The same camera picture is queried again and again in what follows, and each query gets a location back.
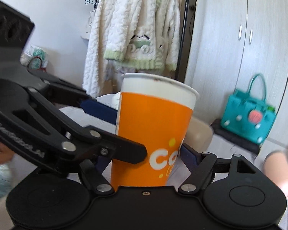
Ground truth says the orange white paper cup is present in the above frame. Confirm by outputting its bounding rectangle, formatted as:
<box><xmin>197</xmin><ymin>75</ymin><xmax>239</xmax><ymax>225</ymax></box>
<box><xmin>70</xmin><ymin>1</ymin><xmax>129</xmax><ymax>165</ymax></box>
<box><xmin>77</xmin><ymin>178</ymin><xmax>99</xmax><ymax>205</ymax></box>
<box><xmin>111</xmin><ymin>73</ymin><xmax>199</xmax><ymax>189</ymax></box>

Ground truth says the beige plastic cup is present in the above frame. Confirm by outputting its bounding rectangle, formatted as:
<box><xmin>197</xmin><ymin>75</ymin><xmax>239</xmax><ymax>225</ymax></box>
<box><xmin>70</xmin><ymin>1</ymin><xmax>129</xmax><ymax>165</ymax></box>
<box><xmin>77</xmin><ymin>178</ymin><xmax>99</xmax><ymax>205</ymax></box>
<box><xmin>183</xmin><ymin>117</ymin><xmax>213</xmax><ymax>153</ymax></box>

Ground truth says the pink plastic cup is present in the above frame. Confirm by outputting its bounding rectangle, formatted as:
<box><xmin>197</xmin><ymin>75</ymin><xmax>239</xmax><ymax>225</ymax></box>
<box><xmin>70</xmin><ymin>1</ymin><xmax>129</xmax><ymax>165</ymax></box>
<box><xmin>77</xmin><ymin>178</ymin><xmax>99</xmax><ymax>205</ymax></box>
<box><xmin>263</xmin><ymin>151</ymin><xmax>288</xmax><ymax>199</ymax></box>

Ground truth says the white tote bag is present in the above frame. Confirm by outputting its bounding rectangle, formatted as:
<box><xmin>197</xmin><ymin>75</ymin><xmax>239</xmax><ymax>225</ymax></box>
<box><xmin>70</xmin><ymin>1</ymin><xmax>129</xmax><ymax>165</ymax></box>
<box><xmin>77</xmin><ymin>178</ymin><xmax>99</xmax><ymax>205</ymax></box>
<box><xmin>81</xmin><ymin>11</ymin><xmax>95</xmax><ymax>40</ymax></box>

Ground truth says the teal handbag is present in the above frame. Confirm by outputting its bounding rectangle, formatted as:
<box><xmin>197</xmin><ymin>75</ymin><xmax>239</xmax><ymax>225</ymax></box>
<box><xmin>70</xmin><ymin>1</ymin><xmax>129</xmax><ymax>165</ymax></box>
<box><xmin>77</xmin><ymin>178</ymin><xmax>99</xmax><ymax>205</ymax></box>
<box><xmin>221</xmin><ymin>73</ymin><xmax>276</xmax><ymax>145</ymax></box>

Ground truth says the white fluffy robe green trim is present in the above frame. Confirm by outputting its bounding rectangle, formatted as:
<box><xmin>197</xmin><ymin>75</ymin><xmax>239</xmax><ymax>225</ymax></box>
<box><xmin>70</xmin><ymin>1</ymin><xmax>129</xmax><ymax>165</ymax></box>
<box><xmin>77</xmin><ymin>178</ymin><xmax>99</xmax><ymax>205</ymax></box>
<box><xmin>103</xmin><ymin>0</ymin><xmax>180</xmax><ymax>71</ymax></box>

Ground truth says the grey three-door wardrobe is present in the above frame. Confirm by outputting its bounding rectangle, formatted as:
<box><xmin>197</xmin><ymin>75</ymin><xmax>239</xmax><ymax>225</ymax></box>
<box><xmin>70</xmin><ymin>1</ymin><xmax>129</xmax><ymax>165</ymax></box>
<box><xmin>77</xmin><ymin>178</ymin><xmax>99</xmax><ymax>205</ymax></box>
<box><xmin>185</xmin><ymin>0</ymin><xmax>288</xmax><ymax>147</ymax></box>

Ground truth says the black clothes rack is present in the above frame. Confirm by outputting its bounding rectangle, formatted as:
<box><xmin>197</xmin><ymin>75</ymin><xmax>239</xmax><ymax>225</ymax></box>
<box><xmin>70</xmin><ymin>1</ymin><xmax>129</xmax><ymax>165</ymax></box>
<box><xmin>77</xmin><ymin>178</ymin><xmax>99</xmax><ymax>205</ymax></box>
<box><xmin>104</xmin><ymin>0</ymin><xmax>190</xmax><ymax>83</ymax></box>

